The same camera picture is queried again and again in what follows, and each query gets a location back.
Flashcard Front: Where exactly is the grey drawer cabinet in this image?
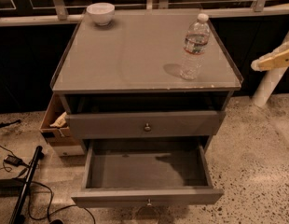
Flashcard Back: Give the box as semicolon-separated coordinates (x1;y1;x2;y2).
51;9;242;149

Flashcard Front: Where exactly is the white metal railing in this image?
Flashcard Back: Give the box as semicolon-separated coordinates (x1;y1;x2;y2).
0;0;289;28

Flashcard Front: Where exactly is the open grey middle drawer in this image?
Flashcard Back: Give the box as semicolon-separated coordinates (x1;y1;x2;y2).
72;139;223;208

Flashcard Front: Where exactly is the black tool on floor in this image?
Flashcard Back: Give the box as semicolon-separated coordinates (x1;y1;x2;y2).
0;119;21;129

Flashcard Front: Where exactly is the black power adapter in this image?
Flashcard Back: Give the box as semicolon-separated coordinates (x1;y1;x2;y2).
4;155;23;167

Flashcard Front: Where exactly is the white ceramic bowl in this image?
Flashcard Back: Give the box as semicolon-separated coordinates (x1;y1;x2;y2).
87;3;115;25

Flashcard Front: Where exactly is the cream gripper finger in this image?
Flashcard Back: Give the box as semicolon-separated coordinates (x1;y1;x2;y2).
251;44;289;72

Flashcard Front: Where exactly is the brown cardboard box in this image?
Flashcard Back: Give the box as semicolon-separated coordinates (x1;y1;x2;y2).
40;94;84;157

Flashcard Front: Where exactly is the black floor cable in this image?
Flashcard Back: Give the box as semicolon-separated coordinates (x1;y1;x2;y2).
0;140;96;224

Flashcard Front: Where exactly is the grey upper drawer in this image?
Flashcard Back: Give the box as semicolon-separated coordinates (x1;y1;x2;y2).
66;111;226;139

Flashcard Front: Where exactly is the white diagonal post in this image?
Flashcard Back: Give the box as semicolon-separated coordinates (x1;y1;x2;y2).
252;31;289;107

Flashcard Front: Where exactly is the black pole on floor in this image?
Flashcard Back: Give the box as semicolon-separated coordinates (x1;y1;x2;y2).
9;146;44;224

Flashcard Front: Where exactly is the clear plastic water bottle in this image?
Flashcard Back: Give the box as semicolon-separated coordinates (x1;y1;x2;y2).
180;13;210;80

